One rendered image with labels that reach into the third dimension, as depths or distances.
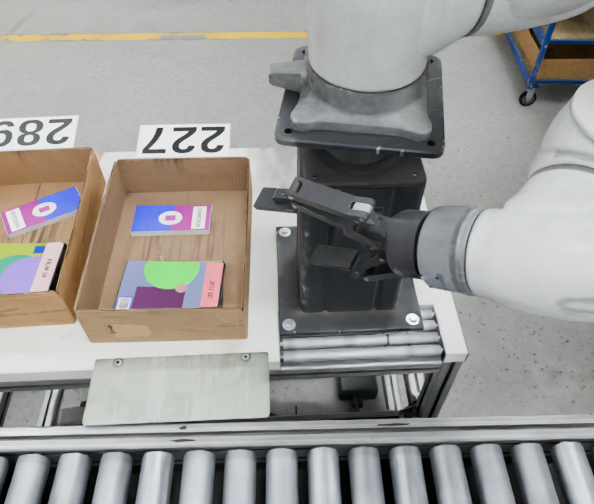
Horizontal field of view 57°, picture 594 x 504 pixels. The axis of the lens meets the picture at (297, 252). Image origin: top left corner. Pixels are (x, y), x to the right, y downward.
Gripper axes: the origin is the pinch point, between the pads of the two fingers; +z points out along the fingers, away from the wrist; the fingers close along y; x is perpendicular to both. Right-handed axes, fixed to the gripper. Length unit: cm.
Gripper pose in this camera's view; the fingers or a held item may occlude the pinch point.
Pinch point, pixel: (294, 228)
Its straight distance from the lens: 73.0
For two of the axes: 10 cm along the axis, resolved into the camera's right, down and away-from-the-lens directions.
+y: 5.3, 5.2, 6.7
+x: 4.3, -8.5, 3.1
